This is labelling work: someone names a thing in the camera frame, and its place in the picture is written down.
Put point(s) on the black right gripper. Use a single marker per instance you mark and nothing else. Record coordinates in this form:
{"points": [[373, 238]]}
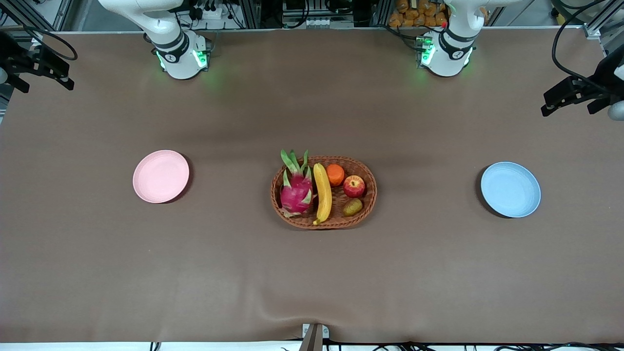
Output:
{"points": [[10, 54]]}

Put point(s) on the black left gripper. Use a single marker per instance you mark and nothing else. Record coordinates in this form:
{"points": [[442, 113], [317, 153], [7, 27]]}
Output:
{"points": [[600, 81]]}

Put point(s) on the red apple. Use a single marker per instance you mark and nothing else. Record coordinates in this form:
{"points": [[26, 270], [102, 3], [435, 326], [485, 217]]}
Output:
{"points": [[354, 186]]}

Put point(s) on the yellow banana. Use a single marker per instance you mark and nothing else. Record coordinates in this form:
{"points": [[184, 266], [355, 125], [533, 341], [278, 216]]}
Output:
{"points": [[322, 195]]}

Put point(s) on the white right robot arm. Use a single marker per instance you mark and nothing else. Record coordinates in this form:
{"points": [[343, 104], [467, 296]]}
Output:
{"points": [[178, 53]]}

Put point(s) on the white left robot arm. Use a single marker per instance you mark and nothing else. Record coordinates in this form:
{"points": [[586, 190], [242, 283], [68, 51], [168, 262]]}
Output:
{"points": [[451, 53]]}

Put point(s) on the blue round plate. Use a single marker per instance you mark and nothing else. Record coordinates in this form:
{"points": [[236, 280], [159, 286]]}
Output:
{"points": [[511, 190]]}

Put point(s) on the pink round plate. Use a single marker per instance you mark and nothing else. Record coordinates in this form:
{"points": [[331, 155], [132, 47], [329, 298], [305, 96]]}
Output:
{"points": [[161, 176]]}

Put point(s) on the white power strip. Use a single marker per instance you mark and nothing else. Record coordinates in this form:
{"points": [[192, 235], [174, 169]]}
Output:
{"points": [[209, 12]]}

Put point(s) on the pile of orange items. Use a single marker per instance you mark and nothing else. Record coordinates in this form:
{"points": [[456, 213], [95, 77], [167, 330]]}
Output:
{"points": [[414, 14]]}

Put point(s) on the brown wicker basket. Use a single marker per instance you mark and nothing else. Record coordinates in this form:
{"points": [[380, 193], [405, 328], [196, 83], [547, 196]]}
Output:
{"points": [[363, 209]]}

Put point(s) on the green brown kiwi fruit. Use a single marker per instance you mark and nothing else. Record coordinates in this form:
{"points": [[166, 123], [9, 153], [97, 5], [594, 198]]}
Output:
{"points": [[352, 207]]}

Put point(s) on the orange fruit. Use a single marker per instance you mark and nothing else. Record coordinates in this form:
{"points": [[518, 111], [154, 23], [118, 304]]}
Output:
{"points": [[335, 174]]}

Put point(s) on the pink dragon fruit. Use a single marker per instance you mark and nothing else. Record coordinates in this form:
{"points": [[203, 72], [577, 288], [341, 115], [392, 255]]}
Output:
{"points": [[296, 195]]}

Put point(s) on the brown table cloth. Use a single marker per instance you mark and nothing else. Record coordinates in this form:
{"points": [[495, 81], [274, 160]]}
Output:
{"points": [[312, 273]]}

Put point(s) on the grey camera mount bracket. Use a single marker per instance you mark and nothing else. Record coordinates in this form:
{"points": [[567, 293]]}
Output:
{"points": [[314, 337]]}

